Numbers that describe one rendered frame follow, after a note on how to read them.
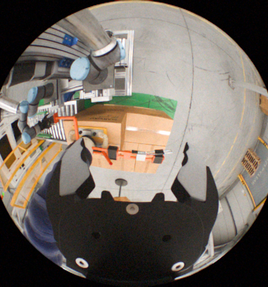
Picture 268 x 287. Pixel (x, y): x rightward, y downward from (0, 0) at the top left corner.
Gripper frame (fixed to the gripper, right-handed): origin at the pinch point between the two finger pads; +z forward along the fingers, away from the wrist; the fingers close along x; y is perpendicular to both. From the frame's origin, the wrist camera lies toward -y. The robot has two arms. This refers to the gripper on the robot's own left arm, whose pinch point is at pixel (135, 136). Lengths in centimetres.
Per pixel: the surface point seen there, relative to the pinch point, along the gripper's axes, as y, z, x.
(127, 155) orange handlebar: 39, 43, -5
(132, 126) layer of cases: 37, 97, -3
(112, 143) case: 37, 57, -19
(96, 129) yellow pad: 23, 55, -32
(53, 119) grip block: 7, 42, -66
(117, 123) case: 19, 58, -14
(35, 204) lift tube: 24.5, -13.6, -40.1
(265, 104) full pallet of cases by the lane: -184, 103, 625
